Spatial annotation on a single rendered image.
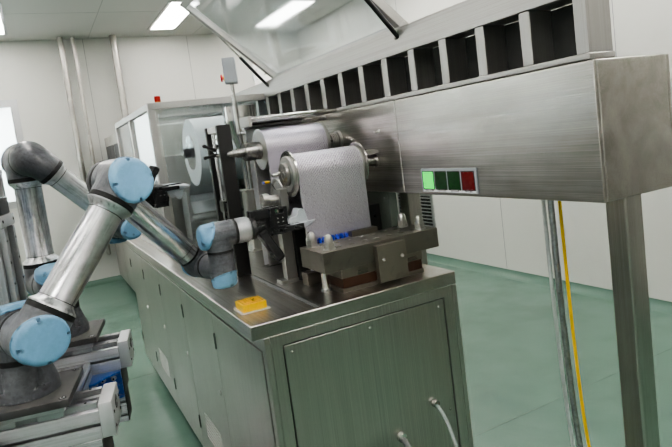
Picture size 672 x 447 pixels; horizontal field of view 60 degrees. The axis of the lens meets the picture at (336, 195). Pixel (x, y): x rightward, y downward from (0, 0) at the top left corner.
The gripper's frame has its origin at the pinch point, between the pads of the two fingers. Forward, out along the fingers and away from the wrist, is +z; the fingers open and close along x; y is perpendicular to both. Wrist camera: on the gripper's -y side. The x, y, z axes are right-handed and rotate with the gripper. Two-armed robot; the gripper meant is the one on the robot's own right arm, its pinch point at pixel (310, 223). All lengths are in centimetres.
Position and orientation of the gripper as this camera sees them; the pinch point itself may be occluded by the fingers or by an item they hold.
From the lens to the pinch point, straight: 183.9
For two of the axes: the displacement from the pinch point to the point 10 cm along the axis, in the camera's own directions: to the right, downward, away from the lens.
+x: -4.6, -0.3, 8.9
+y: -1.3, -9.9, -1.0
